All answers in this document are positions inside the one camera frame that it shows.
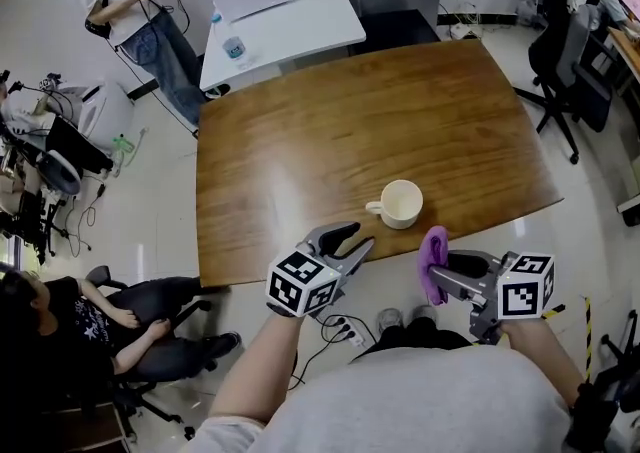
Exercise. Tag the person's left forearm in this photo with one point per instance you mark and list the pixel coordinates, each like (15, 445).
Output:
(255, 366)

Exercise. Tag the green bottle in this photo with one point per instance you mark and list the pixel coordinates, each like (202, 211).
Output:
(122, 143)

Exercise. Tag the grey mesh office chair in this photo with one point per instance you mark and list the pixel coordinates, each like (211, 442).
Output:
(62, 173)

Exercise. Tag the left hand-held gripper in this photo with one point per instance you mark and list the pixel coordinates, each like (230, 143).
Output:
(300, 286)

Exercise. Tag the white desk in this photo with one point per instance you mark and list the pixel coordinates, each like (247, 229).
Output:
(310, 26)

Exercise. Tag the purple cloth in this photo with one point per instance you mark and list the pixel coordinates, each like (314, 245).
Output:
(434, 243)

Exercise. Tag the black office chair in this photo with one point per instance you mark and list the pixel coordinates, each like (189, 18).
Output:
(150, 391)
(620, 356)
(565, 66)

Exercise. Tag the white power strip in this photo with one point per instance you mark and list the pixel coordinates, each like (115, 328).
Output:
(465, 31)
(352, 333)

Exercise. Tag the person's black trousers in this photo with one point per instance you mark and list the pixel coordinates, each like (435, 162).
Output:
(425, 336)

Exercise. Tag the clear water bottle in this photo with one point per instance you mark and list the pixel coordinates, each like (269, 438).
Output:
(232, 46)

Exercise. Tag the cream ceramic mug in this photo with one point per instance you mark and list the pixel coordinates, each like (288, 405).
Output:
(400, 206)

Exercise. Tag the white plastic bag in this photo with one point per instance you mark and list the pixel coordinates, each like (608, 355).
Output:
(530, 6)

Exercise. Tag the person's right forearm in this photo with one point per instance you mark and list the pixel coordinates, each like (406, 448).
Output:
(540, 356)

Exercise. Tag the black equipment stand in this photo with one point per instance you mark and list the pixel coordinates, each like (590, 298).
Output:
(30, 226)

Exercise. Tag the dark brown cabinet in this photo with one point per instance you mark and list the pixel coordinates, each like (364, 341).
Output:
(85, 428)

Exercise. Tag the person's grey shoe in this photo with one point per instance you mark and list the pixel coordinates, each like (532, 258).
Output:
(425, 313)
(390, 320)

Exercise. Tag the person's left grey shoe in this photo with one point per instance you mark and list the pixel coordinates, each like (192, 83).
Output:
(390, 320)

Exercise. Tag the white rounded appliance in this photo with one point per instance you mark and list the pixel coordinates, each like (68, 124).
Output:
(105, 111)

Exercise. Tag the person's right grey shoe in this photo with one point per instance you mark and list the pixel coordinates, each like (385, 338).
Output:
(425, 313)

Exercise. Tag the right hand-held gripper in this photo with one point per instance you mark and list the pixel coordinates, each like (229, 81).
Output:
(522, 291)

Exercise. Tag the person's torso in light shirt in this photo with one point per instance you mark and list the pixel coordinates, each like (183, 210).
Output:
(415, 401)

